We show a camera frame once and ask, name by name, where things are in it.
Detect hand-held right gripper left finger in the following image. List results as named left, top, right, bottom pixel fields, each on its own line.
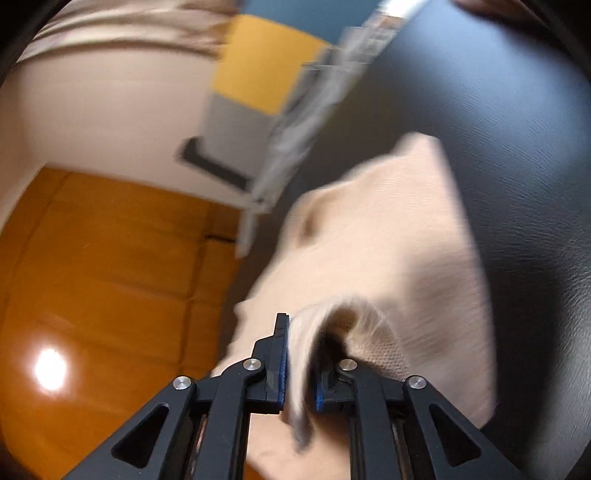
left=60, top=313, right=290, bottom=480

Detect beige knit sweater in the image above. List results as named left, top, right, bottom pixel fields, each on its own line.
left=210, top=131, right=500, bottom=480

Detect grey yellow blue folding chair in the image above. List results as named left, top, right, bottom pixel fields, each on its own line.
left=173, top=0, right=430, bottom=192

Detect grey cloth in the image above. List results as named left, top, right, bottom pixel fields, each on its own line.
left=235, top=60, right=370, bottom=259

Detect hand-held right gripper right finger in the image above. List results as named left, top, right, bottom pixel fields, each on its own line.
left=315, top=354, right=523, bottom=480

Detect beige starfish print curtain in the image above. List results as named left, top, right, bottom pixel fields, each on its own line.
left=18, top=0, right=241, bottom=61

